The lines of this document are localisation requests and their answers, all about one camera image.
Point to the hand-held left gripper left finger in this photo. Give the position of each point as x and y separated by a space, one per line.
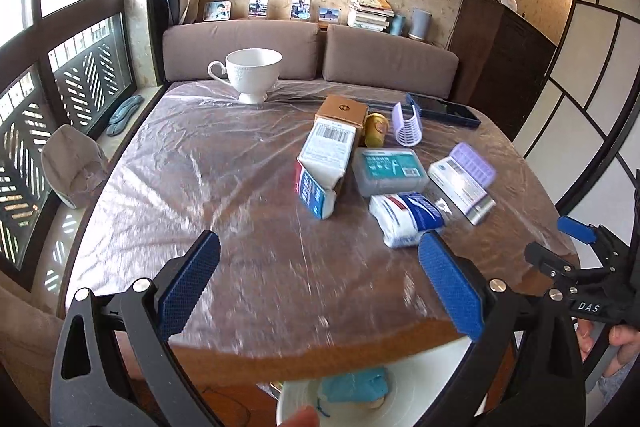
192 282

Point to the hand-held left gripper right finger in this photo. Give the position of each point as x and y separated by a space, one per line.
450 287

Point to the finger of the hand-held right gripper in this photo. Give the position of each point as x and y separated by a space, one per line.
575 227
555 267

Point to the blue white tissue pack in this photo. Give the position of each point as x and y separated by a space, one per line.
405 217

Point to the white medicine box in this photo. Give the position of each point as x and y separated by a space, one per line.
457 187

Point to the clear dental floss box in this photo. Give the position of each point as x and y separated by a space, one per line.
387 169

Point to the white carton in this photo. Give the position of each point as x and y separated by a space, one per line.
325 147

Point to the brown cardboard box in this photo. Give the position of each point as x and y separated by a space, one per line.
345 112

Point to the person's right hand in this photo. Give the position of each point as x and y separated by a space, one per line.
625 341

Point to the person's left hand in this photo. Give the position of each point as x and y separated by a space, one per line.
299 418

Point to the blue face mask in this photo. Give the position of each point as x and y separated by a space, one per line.
355 387

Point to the white panel sliding door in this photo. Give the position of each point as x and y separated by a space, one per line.
590 57

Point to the small yellow cup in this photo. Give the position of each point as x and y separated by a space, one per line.
376 129

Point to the grey cap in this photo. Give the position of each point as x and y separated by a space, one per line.
70 157

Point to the dark blue phone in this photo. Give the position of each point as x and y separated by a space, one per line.
445 109

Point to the blue fabric slipper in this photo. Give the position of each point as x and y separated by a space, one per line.
124 114

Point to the dark wooden cabinet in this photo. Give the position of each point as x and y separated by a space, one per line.
500 57

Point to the white teacup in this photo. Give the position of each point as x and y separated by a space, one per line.
250 72

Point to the patterned window guard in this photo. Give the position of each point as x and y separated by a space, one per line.
85 82

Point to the white round ornament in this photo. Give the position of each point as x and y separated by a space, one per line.
509 1

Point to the brown sofa cushion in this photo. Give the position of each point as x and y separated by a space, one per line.
240 37
390 57

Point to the grey cylindrical speaker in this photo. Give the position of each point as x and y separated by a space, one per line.
420 24

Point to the teal cup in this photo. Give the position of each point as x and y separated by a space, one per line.
397 24

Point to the stack of books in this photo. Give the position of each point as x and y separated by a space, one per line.
370 14

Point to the small photo frame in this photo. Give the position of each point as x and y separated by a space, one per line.
301 8
329 17
259 7
218 11

